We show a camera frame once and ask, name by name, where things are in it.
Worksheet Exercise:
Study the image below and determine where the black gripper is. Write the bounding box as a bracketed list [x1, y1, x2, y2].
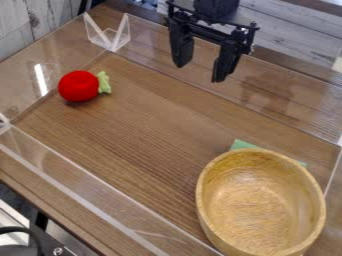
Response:
[166, 0, 260, 83]

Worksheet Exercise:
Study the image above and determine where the red plush tomato toy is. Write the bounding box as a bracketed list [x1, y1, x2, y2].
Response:
[58, 70, 113, 102]

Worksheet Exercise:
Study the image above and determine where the green cloth piece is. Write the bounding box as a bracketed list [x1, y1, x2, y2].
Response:
[229, 138, 309, 168]

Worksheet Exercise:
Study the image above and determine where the wooden oval bowl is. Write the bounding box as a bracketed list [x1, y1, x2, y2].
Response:
[196, 148, 326, 256]

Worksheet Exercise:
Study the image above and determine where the clear acrylic corner bracket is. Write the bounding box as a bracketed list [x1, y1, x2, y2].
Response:
[83, 13, 131, 52]

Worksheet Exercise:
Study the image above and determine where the clear acrylic tray wall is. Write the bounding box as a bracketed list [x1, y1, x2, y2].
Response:
[0, 7, 342, 256]

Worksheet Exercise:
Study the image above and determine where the black metal table mount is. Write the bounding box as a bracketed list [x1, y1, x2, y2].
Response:
[30, 209, 78, 256]

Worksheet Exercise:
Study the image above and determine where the black cable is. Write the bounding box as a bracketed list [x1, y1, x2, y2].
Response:
[0, 226, 33, 248]

